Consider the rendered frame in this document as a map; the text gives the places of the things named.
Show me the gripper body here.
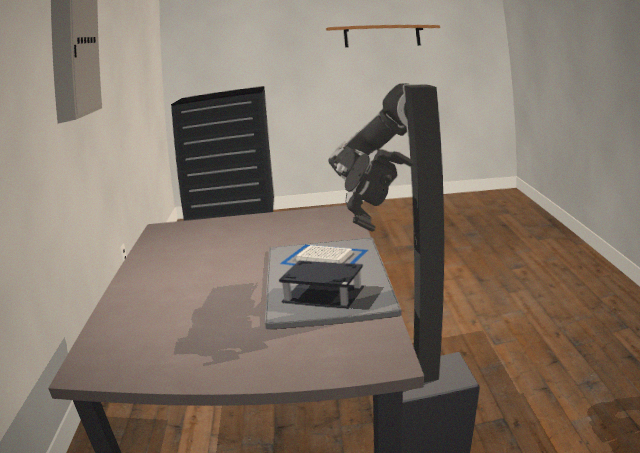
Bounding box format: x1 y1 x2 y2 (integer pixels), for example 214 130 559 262
345 154 398 206

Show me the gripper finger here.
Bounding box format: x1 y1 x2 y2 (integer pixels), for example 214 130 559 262
345 185 375 232
368 149 413 168

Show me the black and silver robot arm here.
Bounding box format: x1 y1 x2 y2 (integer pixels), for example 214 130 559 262
328 83 428 181

